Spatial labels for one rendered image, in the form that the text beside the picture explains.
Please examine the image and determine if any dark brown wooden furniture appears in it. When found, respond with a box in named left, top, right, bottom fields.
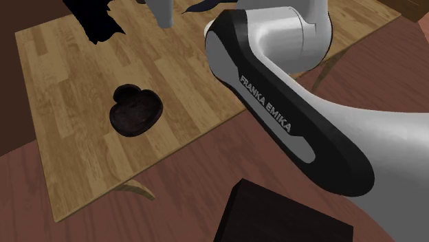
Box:
left=378, top=0, right=429, bottom=23

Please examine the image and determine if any light wooden table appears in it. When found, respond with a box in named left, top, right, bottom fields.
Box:
left=14, top=0, right=402, bottom=223

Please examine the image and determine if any black ragged object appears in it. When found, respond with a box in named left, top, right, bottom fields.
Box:
left=63, top=0, right=127, bottom=45

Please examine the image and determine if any pale grey rounded object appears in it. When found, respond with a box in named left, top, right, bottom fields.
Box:
left=144, top=0, right=175, bottom=30

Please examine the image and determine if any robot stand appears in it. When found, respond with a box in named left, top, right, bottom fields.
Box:
left=213, top=178, right=355, bottom=242

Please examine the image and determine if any dark brown wooden bowl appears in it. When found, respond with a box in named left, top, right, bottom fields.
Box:
left=109, top=84, right=164, bottom=138

